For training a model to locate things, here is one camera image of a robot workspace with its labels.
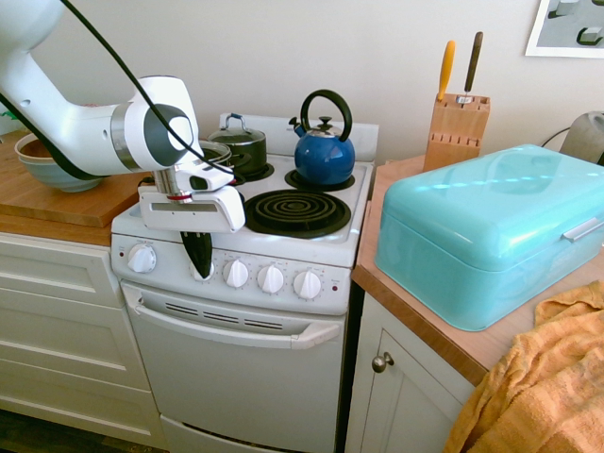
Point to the white burner knob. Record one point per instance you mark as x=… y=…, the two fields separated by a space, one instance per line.
x=192 y=274
x=307 y=284
x=236 y=273
x=271 y=278

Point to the white drawer cabinet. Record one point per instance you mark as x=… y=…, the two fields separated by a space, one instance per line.
x=61 y=321

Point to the grey wall poster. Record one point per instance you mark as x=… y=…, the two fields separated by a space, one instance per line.
x=566 y=28

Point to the wooden knife block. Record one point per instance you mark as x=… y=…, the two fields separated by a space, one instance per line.
x=455 y=127

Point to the white electric stove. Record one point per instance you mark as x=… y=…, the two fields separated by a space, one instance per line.
x=236 y=377

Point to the turquoise metal bread box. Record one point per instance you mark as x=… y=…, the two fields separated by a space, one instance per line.
x=472 y=226

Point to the glass pot lid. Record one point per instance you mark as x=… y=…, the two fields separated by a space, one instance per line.
x=214 y=148

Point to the white rimmed brown bowl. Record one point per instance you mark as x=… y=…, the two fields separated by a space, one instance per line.
x=29 y=148

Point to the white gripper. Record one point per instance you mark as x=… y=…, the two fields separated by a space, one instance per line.
x=189 y=212

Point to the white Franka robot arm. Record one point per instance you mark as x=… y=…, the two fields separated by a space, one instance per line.
x=71 y=122

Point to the small black coil burner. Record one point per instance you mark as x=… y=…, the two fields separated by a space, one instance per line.
x=264 y=173
x=293 y=181

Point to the light blue ribbed bowl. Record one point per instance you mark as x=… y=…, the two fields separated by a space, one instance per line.
x=38 y=175

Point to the wooden cutting board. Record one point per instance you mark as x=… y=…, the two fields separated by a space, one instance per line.
x=47 y=207

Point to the white stove bottom drawer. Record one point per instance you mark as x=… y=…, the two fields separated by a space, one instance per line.
x=212 y=436

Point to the grey rounded appliance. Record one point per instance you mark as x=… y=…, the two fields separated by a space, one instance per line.
x=587 y=134

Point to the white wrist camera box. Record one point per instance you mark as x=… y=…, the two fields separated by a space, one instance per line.
x=207 y=178

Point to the large black coil burner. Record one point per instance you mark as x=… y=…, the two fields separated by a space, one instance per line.
x=240 y=180
x=295 y=207

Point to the metal cabinet knob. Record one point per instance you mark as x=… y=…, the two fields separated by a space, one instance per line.
x=382 y=362

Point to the large white oven knob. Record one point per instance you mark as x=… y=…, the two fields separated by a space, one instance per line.
x=141 y=258

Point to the orange terry towel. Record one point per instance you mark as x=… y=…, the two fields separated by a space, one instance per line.
x=542 y=391

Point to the white door cabinet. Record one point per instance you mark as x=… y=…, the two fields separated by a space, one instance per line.
x=406 y=406

